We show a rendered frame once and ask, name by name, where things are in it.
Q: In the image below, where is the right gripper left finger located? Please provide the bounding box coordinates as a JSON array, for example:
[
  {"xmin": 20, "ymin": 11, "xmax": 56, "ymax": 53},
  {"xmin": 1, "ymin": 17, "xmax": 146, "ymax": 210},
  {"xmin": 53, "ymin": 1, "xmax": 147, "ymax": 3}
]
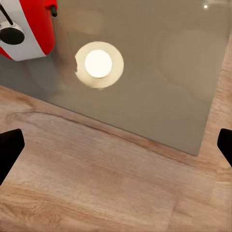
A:
[{"xmin": 0, "ymin": 129, "xmax": 25, "ymax": 185}]

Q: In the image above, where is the radio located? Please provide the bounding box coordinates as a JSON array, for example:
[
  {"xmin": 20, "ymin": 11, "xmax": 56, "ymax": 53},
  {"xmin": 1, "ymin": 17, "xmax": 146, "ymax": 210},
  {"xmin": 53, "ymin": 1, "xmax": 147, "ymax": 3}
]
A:
[{"xmin": 0, "ymin": 0, "xmax": 58, "ymax": 61}]

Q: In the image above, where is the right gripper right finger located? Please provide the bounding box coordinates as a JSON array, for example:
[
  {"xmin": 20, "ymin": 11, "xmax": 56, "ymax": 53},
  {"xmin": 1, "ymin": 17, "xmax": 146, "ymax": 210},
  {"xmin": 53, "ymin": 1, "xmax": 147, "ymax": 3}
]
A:
[{"xmin": 217, "ymin": 128, "xmax": 232, "ymax": 166}]

